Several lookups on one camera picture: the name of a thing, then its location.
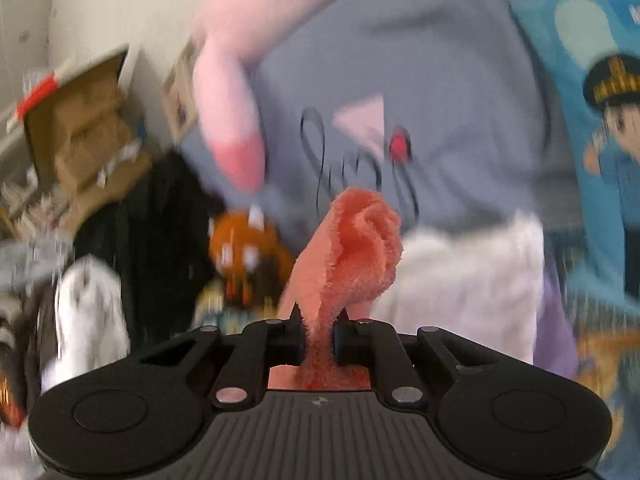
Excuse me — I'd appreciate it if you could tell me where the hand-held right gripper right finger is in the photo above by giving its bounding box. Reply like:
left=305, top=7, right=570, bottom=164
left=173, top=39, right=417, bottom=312
left=332, top=309, right=502, bottom=407

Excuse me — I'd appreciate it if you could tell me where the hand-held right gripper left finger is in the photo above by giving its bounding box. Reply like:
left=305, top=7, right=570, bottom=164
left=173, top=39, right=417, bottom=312
left=135, top=304, right=307, bottom=410

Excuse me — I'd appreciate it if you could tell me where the pink fluffy towel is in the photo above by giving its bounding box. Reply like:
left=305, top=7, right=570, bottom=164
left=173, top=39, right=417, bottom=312
left=267, top=186, right=405, bottom=391

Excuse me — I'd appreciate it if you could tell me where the red panda plush toy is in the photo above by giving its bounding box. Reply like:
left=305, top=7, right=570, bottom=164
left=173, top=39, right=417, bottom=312
left=207, top=205, right=296, bottom=311

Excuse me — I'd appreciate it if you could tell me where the white folded cloth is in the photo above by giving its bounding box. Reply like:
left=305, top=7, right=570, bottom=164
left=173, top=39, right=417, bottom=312
left=370, top=212, right=546, bottom=366

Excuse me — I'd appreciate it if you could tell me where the black jacket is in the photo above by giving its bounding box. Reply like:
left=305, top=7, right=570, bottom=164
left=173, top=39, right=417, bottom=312
left=75, top=152, right=226, bottom=356

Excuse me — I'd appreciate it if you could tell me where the white ruffled cloth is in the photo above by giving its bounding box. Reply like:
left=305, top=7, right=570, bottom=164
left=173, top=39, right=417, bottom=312
left=42, top=255, right=131, bottom=391

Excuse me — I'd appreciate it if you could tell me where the purple folded cloth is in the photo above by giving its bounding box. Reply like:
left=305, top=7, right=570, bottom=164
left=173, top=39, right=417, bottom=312
left=532, top=260, right=581, bottom=381

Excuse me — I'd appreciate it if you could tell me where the blue floral quilt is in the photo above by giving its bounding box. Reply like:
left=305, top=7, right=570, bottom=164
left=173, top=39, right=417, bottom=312
left=192, top=275, right=640, bottom=480

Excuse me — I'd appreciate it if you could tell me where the grey-blue script-print pillow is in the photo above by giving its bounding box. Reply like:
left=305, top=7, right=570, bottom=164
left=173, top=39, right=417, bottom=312
left=180, top=0, right=586, bottom=241

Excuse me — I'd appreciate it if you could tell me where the pink plush toy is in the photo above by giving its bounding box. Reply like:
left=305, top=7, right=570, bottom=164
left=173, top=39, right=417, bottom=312
left=192, top=0, right=396, bottom=192

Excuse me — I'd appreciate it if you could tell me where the framed picture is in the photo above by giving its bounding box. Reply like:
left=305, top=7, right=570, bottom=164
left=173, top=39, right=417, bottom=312
left=162, top=37, right=201, bottom=143

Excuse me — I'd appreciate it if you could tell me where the open cardboard box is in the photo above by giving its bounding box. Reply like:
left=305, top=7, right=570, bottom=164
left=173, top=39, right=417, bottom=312
left=7, top=45, right=153, bottom=221

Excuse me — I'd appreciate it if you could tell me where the blue cartoon officer pillow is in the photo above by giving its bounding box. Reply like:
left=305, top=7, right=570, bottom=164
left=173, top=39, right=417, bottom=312
left=510, top=0, right=640, bottom=311

